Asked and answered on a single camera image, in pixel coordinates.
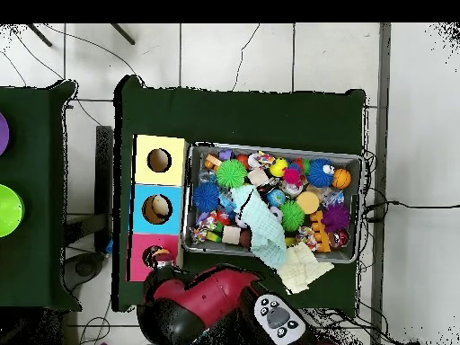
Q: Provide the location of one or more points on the pink spiky rubber ball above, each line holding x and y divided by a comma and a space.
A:
293, 176

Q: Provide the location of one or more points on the blue spiky rubber ball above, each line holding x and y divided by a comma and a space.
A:
206, 197

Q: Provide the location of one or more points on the dark green tablecloth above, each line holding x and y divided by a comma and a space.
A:
233, 115
36, 251

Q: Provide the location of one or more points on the black upright panel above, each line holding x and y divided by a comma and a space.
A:
104, 161

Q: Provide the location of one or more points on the lime green bowl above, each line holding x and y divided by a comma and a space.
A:
10, 212

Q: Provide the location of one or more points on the wooden three-hole box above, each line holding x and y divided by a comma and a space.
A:
172, 222

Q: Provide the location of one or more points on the orange basketball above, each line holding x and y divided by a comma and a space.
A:
341, 178

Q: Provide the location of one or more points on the cream knitted cloth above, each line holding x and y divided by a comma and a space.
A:
303, 267

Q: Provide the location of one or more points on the plain wooden cube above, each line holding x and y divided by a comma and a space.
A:
230, 235

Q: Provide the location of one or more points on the purple bowl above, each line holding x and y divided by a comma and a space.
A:
3, 134

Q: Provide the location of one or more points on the clear mesh toy bin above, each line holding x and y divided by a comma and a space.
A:
197, 165

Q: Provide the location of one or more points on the orange toy burger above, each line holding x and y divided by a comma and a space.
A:
308, 202

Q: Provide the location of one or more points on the blue googly-eyed spiky ball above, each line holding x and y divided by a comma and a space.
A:
320, 173

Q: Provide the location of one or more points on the black tripod leg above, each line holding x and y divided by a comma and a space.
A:
123, 34
39, 35

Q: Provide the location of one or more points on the green spiky rubber ball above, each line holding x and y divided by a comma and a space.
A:
231, 173

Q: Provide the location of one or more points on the mint knitted cloth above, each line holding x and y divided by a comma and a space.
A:
266, 222

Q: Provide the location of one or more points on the purple spiky rubber ball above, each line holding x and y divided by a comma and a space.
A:
336, 218

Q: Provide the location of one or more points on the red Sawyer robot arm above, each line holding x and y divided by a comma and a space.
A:
215, 298

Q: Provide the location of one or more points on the small green spiky ball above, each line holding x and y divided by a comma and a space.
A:
291, 215

